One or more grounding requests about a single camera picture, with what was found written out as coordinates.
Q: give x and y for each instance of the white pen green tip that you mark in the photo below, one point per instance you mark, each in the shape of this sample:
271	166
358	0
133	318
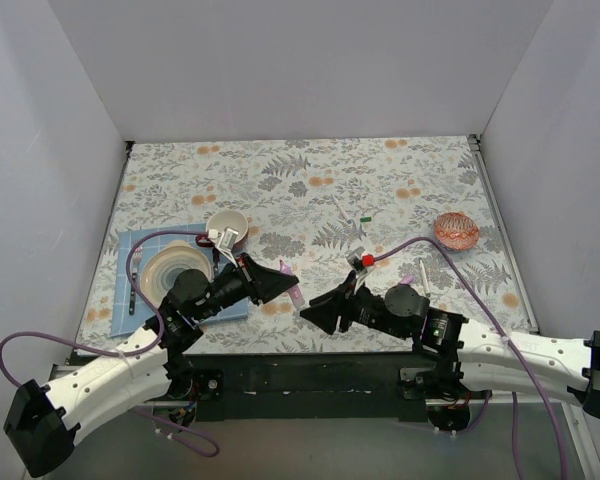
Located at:
424	278

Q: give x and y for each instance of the white and red mug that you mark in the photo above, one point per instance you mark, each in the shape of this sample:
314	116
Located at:
232	219

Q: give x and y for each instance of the floral tablecloth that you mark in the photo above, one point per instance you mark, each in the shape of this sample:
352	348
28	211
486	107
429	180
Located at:
285	188

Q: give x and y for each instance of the blue checked placemat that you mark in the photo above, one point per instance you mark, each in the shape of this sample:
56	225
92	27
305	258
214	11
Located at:
129	310

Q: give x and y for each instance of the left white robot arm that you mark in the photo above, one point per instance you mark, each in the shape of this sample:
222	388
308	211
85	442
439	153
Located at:
46	422

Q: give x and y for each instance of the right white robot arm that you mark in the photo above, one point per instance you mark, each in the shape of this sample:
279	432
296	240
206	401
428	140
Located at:
465	356

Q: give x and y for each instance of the red patterned bowl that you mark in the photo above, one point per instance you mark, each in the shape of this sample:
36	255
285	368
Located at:
456	231

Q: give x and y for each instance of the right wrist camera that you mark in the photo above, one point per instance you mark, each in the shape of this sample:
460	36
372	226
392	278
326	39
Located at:
361	263

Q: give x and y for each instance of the pink highlighter cap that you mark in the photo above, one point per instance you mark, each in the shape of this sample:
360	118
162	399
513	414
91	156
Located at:
407	280

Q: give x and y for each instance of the pink highlighter pen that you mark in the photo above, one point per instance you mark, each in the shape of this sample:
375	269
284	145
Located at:
294	292

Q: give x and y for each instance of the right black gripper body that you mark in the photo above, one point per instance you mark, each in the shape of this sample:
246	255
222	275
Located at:
347	304

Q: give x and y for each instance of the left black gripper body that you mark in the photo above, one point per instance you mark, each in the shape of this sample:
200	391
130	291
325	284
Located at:
250	277

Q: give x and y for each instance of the beige ringed plate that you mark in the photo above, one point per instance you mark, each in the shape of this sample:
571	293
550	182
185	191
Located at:
161	270

